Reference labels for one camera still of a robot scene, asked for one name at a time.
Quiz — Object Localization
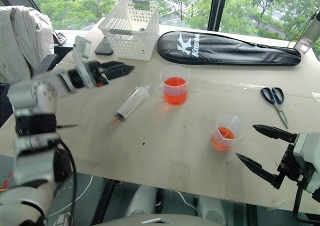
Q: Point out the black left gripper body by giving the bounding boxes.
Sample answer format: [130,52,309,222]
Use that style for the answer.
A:
[86,60,110,88]

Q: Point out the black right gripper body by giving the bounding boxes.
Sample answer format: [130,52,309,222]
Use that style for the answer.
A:
[274,142,316,190]

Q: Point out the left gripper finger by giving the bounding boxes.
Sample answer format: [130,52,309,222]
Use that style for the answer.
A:
[99,60,136,71]
[105,69,134,82]

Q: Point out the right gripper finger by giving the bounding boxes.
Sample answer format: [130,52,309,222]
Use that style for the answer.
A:
[235,152,283,190]
[252,124,299,145]

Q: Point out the blue handled scissors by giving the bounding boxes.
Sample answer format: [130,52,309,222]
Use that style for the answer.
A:
[260,86,290,130]

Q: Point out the clear plastic syringe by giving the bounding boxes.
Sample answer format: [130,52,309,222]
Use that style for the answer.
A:
[108,84,152,129]

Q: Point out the small clear cup orange liquid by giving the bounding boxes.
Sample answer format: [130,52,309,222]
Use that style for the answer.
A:
[211,114,245,151]

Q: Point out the large clear cup orange liquid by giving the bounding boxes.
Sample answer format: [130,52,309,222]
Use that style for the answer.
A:
[155,65,191,107]

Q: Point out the black smartphone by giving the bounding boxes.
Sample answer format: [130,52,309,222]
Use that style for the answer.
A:
[93,38,114,57]

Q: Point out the white perforated plastic basket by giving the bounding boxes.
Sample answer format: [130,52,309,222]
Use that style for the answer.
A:
[97,0,161,62]

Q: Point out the black table leg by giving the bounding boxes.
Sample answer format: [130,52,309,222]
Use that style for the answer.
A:
[90,179,117,226]
[245,203,259,226]

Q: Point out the white rounded shape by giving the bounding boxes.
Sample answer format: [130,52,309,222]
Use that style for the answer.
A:
[124,184,159,218]
[198,195,229,226]

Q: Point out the grey jacket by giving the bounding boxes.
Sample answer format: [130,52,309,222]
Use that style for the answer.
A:
[0,5,55,85]

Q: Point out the black racket bag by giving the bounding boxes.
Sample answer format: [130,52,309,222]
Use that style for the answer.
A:
[156,30,302,67]

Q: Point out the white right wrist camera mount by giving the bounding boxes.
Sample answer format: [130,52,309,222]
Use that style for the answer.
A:
[292,131,320,195]

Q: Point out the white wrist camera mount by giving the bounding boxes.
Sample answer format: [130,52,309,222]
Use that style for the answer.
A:
[72,35,97,90]
[292,131,320,195]

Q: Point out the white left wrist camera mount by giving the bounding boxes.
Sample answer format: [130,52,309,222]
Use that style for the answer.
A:
[72,35,97,90]

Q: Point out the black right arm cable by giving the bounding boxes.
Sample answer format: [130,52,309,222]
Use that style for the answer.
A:
[292,182,320,225]

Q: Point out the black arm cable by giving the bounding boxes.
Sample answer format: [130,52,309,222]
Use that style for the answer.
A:
[292,182,320,225]
[53,140,79,226]

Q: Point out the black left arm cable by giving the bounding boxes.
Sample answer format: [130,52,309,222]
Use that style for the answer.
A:
[53,140,79,226]

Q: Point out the clear bottle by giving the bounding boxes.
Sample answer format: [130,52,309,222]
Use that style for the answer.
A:
[286,10,320,55]

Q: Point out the thin white floor cable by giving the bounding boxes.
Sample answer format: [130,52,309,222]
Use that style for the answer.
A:
[48,175,94,217]

